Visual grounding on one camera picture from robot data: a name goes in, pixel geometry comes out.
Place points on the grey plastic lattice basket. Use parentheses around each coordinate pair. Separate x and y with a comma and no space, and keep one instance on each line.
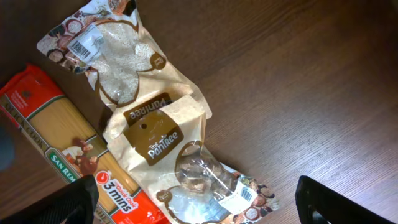
(7,152)

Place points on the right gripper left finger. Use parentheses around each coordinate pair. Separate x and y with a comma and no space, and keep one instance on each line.
(74,203)

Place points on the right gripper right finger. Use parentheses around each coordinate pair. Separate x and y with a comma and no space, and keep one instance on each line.
(316,203)

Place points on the San Remo spaghetti packet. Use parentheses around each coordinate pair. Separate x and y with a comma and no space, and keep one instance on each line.
(57,129)

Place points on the Pantree white rice bag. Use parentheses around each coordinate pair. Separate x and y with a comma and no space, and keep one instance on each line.
(106,41)

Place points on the Pantree mushroom bag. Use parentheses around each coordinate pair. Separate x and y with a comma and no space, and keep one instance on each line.
(164,153)

